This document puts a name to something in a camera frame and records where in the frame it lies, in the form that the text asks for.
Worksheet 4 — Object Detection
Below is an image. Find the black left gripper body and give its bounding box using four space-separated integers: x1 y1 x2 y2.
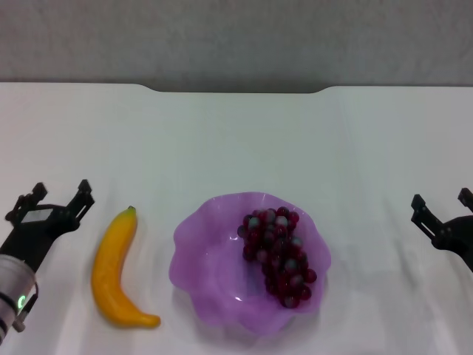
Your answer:
0 203 81 275

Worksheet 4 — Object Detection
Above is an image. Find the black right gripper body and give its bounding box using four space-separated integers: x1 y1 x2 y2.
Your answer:
432 215 473 274

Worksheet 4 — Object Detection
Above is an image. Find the yellow banana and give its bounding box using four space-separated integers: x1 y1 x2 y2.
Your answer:
91 206 162 328

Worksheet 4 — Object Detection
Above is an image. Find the dark red grape bunch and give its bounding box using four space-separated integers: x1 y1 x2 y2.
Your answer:
236 206 319 309

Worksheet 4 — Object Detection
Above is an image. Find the purple wavy plastic bowl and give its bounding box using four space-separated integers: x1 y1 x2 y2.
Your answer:
169 191 332 337

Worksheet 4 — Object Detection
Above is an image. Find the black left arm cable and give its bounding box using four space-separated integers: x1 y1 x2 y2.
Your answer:
12 281 40 333

